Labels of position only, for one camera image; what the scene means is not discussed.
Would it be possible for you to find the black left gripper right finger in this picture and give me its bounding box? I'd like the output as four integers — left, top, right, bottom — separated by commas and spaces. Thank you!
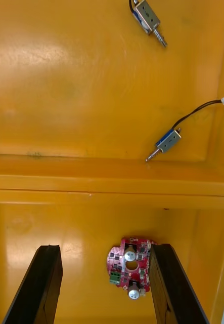
148, 243, 210, 324

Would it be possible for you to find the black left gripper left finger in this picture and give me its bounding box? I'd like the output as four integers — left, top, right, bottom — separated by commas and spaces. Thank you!
2, 244, 64, 324

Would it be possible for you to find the round red circuit board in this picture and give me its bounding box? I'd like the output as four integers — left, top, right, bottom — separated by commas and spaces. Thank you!
106, 236, 158, 301

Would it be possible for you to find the yellow-orange plastic bin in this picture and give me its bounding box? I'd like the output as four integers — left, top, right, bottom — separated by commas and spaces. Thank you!
0, 189, 224, 324
0, 0, 224, 197

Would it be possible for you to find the metal solenoid with black cable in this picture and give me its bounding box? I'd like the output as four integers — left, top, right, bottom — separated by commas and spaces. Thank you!
145, 96, 224, 163
128, 0, 169, 49

